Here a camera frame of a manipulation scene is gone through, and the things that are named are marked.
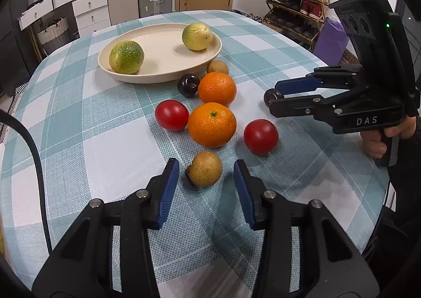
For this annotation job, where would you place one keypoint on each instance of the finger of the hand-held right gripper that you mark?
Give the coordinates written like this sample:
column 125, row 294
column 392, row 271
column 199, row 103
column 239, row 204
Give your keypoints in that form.
column 296, row 107
column 296, row 85

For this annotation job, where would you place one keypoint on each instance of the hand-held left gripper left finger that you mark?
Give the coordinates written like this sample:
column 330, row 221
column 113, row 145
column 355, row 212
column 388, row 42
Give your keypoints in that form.
column 167, row 186

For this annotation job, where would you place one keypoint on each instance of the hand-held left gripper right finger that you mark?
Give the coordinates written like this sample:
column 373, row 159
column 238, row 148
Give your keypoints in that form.
column 244, row 186

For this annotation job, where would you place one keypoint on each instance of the brown longan with stem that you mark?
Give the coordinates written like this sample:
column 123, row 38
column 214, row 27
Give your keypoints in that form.
column 205, row 169

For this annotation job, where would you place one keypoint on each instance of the red tomato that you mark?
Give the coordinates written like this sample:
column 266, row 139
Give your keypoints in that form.
column 260, row 137
column 171, row 115

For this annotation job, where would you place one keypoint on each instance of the orange mandarin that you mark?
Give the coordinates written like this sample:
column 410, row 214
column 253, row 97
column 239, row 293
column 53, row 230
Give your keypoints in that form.
column 217, row 88
column 212, row 124

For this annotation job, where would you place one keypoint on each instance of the dark purple plum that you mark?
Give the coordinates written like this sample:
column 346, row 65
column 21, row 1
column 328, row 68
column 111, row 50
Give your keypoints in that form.
column 188, row 85

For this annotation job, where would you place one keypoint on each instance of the cream round plate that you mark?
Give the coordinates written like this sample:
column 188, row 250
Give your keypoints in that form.
column 158, row 51

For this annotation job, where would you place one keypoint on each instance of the person's right hand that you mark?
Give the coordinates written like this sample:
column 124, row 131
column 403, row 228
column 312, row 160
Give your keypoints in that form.
column 373, row 145

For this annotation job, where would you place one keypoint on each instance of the brown patterned box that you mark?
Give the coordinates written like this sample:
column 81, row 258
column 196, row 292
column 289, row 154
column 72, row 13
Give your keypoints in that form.
column 350, row 56

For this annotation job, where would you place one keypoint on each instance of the purple bag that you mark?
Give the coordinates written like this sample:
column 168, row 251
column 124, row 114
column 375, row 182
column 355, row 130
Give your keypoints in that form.
column 329, row 41

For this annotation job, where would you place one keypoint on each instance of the scattered dark shoes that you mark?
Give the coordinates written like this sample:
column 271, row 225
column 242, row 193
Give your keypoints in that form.
column 250, row 16

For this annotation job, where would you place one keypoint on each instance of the teal plaid tablecloth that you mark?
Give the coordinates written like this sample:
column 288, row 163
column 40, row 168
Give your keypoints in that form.
column 98, row 140

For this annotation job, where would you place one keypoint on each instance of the yellow-green passion fruit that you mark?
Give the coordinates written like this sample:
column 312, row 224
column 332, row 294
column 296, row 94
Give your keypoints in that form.
column 196, row 36

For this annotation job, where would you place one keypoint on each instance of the green speckled passion fruit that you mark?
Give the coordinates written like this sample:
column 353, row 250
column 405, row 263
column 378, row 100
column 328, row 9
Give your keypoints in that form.
column 126, row 57

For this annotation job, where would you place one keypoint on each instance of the person's dark clothing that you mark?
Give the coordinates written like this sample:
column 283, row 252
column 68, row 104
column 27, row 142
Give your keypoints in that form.
column 401, row 219

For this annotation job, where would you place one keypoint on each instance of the striped cloth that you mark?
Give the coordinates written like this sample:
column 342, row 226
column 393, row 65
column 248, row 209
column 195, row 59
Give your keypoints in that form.
column 19, row 91

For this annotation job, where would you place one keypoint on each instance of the woven basket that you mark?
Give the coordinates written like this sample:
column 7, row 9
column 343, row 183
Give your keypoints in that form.
column 54, row 36

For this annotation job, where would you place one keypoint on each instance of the white drawer cabinet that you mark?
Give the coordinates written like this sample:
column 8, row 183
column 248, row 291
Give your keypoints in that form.
column 88, row 5

